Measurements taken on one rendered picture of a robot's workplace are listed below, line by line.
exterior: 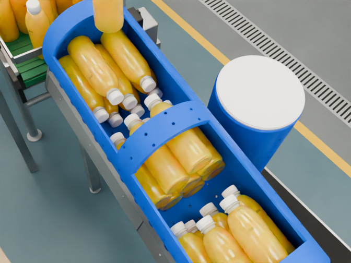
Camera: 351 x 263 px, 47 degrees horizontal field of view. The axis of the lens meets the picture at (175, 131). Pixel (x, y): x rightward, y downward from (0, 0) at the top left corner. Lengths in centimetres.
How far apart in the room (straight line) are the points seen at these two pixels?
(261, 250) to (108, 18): 63
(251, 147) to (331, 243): 98
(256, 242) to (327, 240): 128
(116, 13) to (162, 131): 31
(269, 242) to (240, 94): 52
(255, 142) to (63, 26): 64
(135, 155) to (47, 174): 135
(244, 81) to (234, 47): 153
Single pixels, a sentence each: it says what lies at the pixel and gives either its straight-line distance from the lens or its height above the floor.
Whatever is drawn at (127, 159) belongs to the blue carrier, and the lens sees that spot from 93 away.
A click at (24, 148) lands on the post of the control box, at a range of 202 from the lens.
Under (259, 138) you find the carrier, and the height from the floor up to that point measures 99.
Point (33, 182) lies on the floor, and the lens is 222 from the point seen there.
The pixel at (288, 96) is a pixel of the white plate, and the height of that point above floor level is 104.
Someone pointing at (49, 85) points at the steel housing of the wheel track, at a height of 86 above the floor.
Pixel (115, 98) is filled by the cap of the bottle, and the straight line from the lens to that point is 105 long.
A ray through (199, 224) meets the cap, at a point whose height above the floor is 114.
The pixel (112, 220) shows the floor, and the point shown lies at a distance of 210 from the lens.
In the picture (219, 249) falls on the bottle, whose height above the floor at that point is 116.
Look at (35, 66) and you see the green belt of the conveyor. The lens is 145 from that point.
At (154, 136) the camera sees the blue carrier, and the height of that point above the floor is 122.
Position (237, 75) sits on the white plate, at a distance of 127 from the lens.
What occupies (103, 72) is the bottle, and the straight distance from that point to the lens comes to 107.
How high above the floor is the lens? 200
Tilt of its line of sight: 60 degrees down
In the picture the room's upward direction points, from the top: 12 degrees clockwise
